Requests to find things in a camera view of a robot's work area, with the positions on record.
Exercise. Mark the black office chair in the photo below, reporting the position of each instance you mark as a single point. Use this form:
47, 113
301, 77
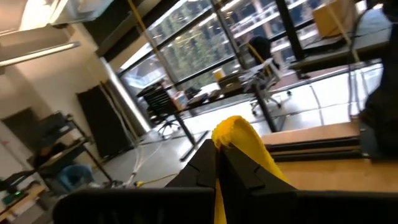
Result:
158, 102

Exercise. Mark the dark desk with box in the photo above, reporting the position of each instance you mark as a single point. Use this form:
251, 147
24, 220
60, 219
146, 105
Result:
342, 53

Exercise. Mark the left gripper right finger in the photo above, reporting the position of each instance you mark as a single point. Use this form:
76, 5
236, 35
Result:
295, 208

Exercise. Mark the brown cardboard box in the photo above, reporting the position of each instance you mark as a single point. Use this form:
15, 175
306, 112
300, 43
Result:
334, 18

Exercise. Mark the long black desk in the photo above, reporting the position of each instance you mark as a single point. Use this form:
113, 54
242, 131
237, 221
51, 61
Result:
264, 109

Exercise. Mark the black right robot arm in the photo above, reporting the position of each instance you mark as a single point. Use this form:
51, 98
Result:
382, 109

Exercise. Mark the yellow microfiber towel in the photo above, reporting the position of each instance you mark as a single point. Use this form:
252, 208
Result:
242, 133

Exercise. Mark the yellow cup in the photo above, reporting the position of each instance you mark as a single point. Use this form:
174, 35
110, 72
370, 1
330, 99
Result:
219, 74

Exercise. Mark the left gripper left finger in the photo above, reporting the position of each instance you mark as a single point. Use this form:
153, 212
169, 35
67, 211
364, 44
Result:
155, 207

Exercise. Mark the blue bin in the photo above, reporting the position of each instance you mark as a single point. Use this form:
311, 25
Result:
76, 177

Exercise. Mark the black aluminium table frame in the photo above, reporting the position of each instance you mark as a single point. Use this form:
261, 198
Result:
311, 146

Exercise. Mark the black standing panel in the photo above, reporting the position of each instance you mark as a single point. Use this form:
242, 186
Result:
105, 124

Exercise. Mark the white frame office chair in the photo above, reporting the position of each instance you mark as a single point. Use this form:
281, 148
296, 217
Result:
267, 74

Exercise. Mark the black shelf rack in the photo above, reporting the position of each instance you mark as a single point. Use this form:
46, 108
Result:
56, 146

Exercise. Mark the long ceiling light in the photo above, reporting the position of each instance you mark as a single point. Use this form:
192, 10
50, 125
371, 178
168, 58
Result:
37, 56

